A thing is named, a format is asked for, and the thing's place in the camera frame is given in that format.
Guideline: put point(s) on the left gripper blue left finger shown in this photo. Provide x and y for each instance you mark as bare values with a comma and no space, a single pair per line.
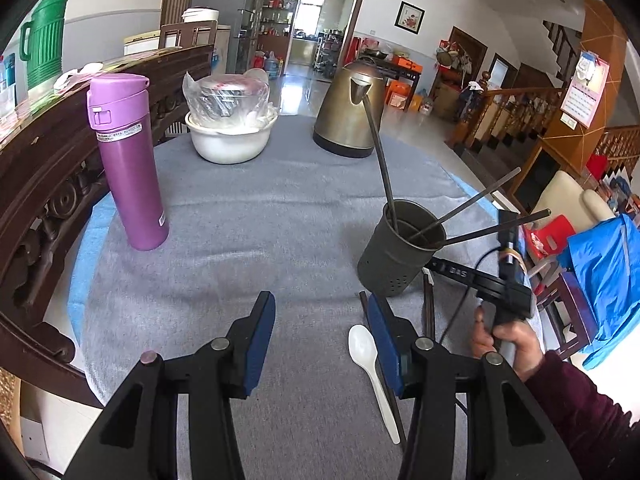
250,339

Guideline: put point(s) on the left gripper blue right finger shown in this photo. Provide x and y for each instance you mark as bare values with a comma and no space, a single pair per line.
395,337

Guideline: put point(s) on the white plastic spoon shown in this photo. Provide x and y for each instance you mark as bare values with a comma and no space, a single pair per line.
363,352

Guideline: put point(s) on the dark chopstick four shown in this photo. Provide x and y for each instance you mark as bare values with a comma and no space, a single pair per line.
428,304

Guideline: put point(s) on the dark chopstick six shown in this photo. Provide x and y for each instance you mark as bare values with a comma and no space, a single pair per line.
474,199

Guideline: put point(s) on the dark chopstick five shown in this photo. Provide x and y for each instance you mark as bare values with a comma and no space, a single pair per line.
381,162

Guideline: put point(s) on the dark red sleeve forearm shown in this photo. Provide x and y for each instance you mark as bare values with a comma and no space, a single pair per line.
601,438

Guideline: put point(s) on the person right hand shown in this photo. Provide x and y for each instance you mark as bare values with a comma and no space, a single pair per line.
528,355

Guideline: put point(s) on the red plastic child chair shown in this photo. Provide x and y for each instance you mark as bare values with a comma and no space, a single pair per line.
549,240

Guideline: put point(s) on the dark grey utensil holder cup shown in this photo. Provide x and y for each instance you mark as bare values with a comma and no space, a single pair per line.
395,256

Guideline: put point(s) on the blue plastic bag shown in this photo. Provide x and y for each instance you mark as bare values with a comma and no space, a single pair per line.
605,262

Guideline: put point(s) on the grey table cloth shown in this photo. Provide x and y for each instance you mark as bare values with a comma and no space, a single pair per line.
293,221

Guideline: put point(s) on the wooden stair railing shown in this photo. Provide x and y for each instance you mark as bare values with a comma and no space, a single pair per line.
495,115

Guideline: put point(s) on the white plastic basin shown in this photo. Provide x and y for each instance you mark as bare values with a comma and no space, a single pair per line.
229,148

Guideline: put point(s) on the bronze electric kettle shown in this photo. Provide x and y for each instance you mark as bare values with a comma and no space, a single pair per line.
342,125

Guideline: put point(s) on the steel bowl in plastic bag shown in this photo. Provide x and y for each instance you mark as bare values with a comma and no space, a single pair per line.
228,101

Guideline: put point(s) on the dark wooden sideboard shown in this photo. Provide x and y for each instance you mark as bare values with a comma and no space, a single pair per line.
51,177

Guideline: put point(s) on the purple thermos bottle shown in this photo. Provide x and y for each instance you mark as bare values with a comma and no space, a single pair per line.
118,110

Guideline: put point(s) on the green thermos jug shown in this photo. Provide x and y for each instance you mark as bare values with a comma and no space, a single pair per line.
41,42

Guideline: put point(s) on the wall calendar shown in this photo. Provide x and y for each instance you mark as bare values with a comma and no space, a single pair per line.
586,88

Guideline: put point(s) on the framed wall picture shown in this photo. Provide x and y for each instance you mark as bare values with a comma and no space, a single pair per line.
409,17

